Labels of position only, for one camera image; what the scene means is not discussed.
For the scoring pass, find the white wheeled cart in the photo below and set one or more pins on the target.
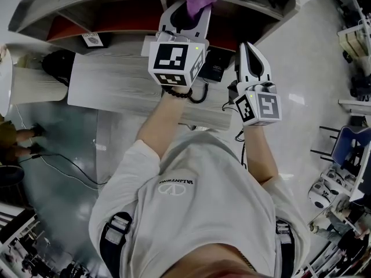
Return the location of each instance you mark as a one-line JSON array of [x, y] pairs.
[[355, 42]]

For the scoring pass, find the white robot device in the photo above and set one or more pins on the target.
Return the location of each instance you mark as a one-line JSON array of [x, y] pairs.
[[320, 195], [336, 177]]

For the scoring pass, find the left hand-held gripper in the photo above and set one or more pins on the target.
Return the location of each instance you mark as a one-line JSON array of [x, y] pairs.
[[171, 59]]

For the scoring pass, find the black office chair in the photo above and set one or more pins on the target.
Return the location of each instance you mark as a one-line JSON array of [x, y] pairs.
[[361, 85]]

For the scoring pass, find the purple wiping cloth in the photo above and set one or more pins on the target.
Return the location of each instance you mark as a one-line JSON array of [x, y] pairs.
[[197, 4]]

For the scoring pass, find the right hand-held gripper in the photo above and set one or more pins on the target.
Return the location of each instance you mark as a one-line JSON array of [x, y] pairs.
[[263, 106]]

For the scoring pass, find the blue chair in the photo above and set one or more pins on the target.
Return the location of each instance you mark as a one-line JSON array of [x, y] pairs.
[[347, 143]]

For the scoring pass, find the light wood-grain table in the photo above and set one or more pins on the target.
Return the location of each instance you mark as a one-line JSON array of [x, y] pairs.
[[116, 80]]

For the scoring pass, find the person's right forearm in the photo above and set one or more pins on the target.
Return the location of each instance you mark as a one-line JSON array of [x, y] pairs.
[[261, 152]]

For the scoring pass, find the person's white t-shirt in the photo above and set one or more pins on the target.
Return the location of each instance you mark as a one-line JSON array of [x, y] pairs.
[[203, 213]]

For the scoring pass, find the black flat box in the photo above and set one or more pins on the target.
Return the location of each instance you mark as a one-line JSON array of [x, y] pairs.
[[216, 65]]

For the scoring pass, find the black round seat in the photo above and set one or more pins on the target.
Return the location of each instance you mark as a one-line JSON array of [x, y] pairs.
[[11, 177]]

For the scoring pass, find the black backpack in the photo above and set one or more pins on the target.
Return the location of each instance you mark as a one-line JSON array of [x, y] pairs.
[[56, 67]]

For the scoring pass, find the person's head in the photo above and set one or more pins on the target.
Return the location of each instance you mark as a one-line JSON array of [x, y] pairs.
[[208, 265]]

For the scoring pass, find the white round table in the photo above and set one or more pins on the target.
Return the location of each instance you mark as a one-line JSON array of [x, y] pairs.
[[37, 85]]

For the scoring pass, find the person's left forearm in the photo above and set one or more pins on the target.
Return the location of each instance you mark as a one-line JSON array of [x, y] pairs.
[[165, 123]]

